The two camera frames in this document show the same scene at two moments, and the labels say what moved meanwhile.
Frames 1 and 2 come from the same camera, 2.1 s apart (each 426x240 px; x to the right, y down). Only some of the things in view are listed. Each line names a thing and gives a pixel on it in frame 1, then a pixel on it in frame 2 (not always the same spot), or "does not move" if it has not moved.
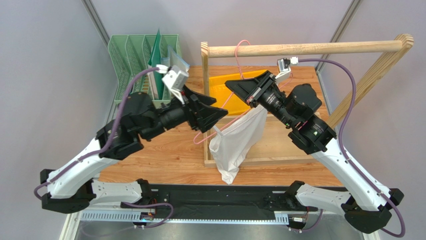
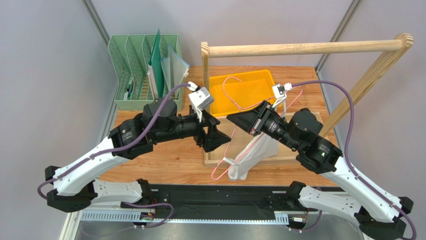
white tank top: x=229 y=150 to x=261 y=146
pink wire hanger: x=241 y=73 to x=222 y=172
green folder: x=155 y=59 does not move
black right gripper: x=258 y=92 to x=260 y=119
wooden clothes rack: x=271 y=145 does not move
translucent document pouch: x=174 y=59 does not move
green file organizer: x=130 y=54 does not move
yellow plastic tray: x=227 y=98 does not move
